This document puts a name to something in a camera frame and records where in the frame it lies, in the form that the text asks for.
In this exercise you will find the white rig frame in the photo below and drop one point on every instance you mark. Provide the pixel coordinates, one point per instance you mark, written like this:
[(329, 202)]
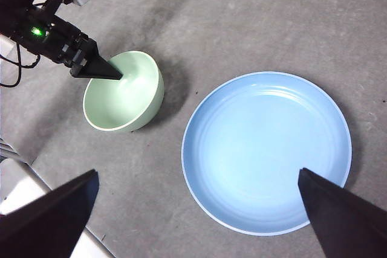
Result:
[(18, 185)]

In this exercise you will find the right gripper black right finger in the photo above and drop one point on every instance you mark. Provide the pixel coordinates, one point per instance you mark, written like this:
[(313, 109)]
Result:
[(347, 224)]

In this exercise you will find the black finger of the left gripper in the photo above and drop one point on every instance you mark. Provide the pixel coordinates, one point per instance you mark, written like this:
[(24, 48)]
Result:
[(96, 69)]

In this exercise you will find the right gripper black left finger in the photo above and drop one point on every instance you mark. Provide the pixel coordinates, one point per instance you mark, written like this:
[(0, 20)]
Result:
[(45, 227)]

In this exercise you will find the green ribbed bowl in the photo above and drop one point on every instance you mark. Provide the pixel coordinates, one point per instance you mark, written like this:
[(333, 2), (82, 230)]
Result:
[(121, 113)]

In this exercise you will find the blue round plate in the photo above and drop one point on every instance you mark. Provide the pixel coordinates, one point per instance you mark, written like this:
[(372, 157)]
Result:
[(257, 149)]

